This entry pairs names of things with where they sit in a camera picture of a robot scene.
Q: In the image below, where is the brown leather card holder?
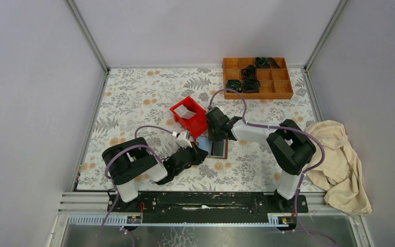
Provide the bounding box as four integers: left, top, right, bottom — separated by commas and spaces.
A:
196, 136, 228, 160

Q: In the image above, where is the red plastic bin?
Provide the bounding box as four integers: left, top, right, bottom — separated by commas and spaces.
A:
170, 96, 208, 138

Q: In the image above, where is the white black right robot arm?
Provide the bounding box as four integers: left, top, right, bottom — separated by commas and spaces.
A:
205, 107, 316, 212

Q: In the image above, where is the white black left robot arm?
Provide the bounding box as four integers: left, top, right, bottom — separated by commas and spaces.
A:
101, 137, 209, 211

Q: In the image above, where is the stack of credit cards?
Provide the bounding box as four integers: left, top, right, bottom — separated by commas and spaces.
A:
174, 104, 196, 119

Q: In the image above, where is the dark floral rolled cloth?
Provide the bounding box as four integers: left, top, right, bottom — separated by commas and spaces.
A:
226, 79, 243, 93

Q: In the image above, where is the wooden compartment tray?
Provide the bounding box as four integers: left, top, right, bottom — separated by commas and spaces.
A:
223, 57, 294, 100

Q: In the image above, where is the floral patterned table mat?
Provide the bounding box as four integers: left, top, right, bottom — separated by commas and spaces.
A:
76, 68, 316, 191

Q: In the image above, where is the beige crumpled cloth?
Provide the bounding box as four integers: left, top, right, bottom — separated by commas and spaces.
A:
306, 120, 372, 216

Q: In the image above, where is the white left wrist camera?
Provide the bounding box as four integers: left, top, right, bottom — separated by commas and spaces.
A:
171, 130, 192, 148

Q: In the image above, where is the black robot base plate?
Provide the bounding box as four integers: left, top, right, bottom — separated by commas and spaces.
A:
107, 191, 309, 226

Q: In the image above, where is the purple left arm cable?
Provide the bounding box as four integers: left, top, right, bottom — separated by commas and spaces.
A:
96, 125, 179, 247

